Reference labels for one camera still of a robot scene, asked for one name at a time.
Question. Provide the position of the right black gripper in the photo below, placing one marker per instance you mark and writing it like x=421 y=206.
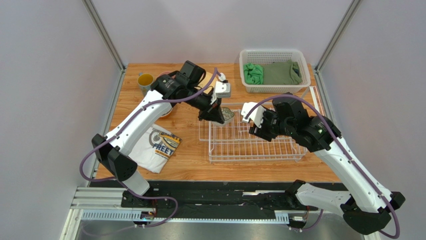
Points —
x=263 y=128

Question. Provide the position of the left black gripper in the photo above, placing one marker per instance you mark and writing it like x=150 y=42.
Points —
x=211 y=112

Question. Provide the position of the white ceramic jar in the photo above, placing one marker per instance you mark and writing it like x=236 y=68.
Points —
x=228 y=116

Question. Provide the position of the orange ceramic bowl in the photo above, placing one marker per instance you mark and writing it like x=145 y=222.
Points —
x=167 y=114

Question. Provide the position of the blue butterfly ceramic mug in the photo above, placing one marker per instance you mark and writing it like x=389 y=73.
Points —
x=144 y=82

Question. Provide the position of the cream yellow plate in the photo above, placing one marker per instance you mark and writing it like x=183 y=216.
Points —
x=206 y=81

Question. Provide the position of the pink plastic cup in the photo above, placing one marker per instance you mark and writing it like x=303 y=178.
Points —
x=164 y=73

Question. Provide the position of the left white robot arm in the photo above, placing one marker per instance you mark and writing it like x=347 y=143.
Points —
x=181 y=86

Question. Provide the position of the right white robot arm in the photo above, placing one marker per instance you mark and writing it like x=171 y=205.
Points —
x=365 y=204

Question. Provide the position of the bright green towel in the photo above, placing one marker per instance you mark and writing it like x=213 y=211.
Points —
x=253 y=74

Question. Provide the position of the white printed t-shirt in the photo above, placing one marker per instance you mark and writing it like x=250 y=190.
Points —
x=153 y=150

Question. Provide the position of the olive green shirt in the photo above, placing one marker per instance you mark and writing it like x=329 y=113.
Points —
x=282 y=73

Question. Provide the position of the white plastic laundry basket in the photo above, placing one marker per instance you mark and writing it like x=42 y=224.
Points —
x=269 y=56

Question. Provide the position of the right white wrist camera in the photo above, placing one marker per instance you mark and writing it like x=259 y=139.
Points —
x=250 y=113

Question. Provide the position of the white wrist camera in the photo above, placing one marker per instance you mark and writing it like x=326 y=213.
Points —
x=221 y=89
x=250 y=113

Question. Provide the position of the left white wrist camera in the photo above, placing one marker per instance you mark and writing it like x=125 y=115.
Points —
x=221 y=89

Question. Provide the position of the white wire dish rack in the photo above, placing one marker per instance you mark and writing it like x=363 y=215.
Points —
x=232 y=142

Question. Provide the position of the right aluminium frame post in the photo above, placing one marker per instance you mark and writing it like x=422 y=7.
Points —
x=338 y=33

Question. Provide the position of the aluminium frame post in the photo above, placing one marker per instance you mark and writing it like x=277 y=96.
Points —
x=338 y=33
x=97 y=20

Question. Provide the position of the left aluminium frame post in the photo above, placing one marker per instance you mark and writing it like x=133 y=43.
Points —
x=97 y=20

